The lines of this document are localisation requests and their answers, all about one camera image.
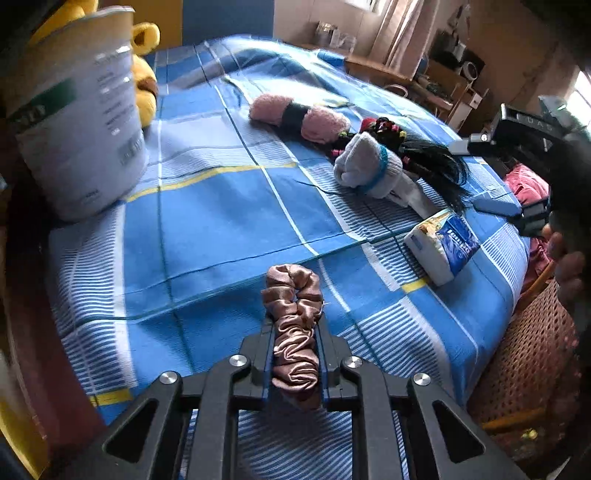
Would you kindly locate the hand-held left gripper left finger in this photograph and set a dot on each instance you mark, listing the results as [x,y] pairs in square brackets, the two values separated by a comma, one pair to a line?
[258,369]

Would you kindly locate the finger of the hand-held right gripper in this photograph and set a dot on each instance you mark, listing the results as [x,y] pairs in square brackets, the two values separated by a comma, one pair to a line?
[496,205]
[471,144]

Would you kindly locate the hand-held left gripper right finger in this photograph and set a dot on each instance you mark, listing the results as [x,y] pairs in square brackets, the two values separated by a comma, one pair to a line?
[332,369]

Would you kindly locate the brown satin scrunchie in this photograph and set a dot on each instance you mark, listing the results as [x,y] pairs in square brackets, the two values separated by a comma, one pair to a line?
[293,350]

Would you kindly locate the black hair extension with clips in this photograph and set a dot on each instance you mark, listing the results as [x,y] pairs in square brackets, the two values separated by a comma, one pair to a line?
[434,166]

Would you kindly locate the tissue packet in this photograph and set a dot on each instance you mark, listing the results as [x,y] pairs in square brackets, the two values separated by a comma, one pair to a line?
[438,254]

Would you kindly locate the grey sock with blue band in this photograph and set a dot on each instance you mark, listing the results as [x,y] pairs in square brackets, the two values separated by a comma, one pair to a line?
[360,161]

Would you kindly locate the pink fuzzy sock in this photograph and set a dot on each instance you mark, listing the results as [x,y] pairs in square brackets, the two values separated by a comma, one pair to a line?
[323,124]

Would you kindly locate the maroon box with yellow inside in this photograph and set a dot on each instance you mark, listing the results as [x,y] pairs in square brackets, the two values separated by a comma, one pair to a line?
[41,346]

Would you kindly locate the person's right hand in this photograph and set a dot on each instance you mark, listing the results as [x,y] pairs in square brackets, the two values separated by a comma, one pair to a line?
[570,272]

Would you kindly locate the red quilted cloth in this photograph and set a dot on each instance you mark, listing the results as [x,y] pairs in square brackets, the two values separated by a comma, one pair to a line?
[531,184]

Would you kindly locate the white desk fan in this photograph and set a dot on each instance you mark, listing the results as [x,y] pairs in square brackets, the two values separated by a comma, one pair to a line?
[472,73]

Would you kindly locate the cluttered wooden shelf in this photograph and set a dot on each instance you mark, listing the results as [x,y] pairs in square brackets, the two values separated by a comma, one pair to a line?
[448,69]

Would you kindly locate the white round hoop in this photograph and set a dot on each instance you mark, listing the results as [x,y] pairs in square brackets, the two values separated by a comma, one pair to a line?
[396,89]

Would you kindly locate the wooden desk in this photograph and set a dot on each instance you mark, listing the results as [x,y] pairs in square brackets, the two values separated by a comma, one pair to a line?
[369,67]

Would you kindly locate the pink curtain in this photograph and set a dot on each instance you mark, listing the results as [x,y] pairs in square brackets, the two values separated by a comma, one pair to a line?
[397,32]

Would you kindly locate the woven rattan chair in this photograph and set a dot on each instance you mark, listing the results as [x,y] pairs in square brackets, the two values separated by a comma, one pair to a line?
[521,360]

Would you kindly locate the clear plastic organizer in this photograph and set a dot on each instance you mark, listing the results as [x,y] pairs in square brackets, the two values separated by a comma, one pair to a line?
[334,34]

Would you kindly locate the blue and yellow headboard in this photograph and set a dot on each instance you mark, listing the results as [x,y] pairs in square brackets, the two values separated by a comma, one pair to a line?
[221,18]

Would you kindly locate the white metal powder can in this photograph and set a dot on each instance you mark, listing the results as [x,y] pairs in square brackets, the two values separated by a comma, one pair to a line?
[78,152]

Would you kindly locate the yellow giraffe plush toy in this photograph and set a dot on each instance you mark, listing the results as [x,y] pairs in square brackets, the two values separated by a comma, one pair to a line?
[143,106]

